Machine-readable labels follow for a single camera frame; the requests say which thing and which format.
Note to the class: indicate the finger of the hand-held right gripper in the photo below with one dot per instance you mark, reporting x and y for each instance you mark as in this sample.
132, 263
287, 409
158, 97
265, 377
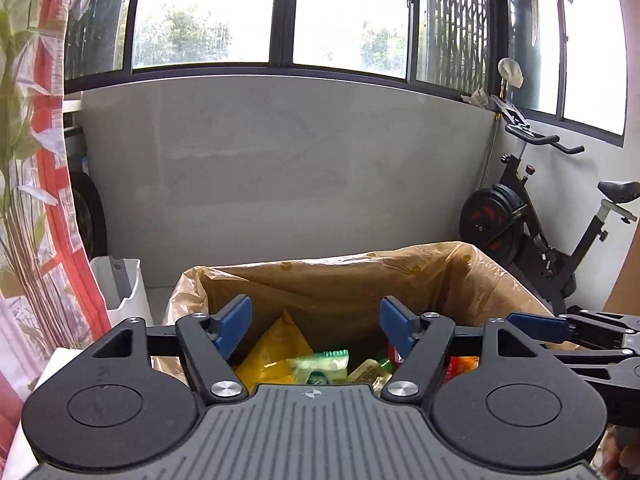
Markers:
620, 370
537, 326

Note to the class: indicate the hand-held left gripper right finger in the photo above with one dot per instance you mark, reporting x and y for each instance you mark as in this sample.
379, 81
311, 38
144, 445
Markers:
395, 320

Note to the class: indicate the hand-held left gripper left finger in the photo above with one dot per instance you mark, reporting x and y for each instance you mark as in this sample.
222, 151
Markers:
235, 317

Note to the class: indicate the golden yellow snack bag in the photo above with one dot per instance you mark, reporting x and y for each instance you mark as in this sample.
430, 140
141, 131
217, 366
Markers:
272, 350

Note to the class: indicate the small yellow snack packet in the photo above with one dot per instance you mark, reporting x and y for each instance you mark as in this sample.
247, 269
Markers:
367, 371

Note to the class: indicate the orange snack packet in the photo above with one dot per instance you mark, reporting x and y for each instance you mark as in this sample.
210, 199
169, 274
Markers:
462, 367

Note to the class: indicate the pale green snack packet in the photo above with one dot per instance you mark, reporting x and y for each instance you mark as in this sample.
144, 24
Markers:
320, 362

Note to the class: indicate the person's right hand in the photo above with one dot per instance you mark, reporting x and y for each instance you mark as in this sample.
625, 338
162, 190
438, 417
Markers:
622, 455

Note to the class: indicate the black exercise bike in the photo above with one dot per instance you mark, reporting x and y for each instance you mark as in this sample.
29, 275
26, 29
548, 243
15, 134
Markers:
500, 220

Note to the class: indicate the white plastic bin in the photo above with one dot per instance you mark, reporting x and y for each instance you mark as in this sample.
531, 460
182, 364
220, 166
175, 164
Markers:
120, 290

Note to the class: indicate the black wheel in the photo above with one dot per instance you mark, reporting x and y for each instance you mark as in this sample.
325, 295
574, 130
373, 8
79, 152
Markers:
87, 210

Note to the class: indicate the red and white curtain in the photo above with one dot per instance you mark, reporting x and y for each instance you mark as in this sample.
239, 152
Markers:
60, 240

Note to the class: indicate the beige rag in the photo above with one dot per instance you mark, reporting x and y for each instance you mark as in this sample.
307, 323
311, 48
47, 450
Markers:
477, 97

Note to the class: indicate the white mop head on pole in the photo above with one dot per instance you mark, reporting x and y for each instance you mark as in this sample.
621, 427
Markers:
510, 72

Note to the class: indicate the dark green pipe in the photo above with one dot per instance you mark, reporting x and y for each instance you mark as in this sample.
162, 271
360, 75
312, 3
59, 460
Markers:
520, 70

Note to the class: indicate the black framed window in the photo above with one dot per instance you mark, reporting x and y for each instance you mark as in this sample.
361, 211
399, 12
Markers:
200, 20

